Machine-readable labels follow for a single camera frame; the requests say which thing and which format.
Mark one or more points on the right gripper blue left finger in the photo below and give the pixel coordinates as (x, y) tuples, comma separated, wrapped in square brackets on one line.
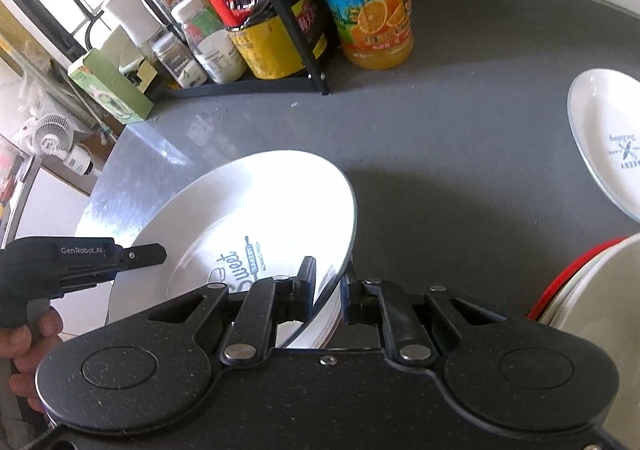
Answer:
[(256, 314)]

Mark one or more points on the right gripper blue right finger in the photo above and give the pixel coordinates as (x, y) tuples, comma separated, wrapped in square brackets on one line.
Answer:
[(385, 305)]

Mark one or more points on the white plate Sweet print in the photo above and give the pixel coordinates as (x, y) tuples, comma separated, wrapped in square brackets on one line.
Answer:
[(256, 217)]

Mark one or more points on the white bowl yellow pattern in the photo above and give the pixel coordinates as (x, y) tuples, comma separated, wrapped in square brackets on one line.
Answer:
[(606, 312)]

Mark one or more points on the white plate Bakery print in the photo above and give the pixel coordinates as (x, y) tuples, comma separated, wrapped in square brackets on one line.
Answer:
[(603, 112)]

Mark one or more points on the white plate with flower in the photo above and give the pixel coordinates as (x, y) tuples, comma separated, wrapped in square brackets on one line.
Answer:
[(325, 318)]

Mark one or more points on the plain white bowl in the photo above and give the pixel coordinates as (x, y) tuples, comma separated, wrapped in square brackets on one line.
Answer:
[(558, 309)]

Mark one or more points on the black kitchen rack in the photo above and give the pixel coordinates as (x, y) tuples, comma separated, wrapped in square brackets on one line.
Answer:
[(232, 13)]

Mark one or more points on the person's left hand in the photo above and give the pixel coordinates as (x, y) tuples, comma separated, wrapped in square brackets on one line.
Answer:
[(17, 345)]

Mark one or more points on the small white fan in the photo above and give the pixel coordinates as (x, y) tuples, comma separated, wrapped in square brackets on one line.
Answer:
[(53, 136)]

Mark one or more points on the green carton box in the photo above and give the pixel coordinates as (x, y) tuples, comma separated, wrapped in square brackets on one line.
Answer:
[(101, 80)]

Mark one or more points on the clear salt shaker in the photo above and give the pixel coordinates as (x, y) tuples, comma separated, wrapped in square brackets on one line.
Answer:
[(175, 56)]

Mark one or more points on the dark soy sauce jug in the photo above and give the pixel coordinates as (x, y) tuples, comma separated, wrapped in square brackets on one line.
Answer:
[(267, 45)]

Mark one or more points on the white label jar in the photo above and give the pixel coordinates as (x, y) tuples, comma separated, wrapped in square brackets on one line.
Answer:
[(209, 41)]

